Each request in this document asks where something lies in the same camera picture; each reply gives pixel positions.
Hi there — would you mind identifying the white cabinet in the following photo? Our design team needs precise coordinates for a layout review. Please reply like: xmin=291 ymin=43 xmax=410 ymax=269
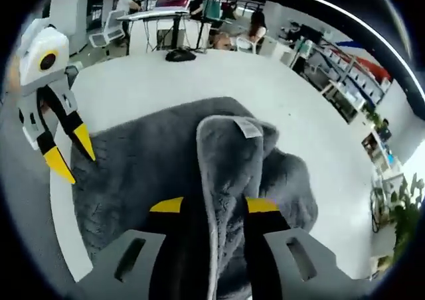
xmin=49 ymin=0 xmax=89 ymax=54

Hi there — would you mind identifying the grey fluffy towel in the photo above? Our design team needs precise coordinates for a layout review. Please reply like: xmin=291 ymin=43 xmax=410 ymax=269
xmin=70 ymin=96 xmax=319 ymax=300

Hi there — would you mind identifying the shelf with white storage boxes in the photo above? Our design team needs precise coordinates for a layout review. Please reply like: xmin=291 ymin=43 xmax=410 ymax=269
xmin=308 ymin=39 xmax=394 ymax=123

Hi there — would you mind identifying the white plastic chair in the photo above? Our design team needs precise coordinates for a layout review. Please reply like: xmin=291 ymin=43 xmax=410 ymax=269
xmin=234 ymin=36 xmax=258 ymax=54

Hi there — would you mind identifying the green leafy plant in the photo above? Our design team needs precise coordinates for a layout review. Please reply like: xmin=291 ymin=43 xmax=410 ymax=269
xmin=390 ymin=172 xmax=425 ymax=258

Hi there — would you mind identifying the long ceiling light strip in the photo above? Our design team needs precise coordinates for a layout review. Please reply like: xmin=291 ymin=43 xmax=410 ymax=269
xmin=240 ymin=0 xmax=414 ymax=92

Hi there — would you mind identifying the white monitor desk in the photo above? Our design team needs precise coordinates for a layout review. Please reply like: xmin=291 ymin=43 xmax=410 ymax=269
xmin=116 ymin=9 xmax=191 ymax=54

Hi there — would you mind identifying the white office chair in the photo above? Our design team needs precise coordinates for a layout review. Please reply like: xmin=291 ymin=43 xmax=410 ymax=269
xmin=88 ymin=9 xmax=126 ymax=48

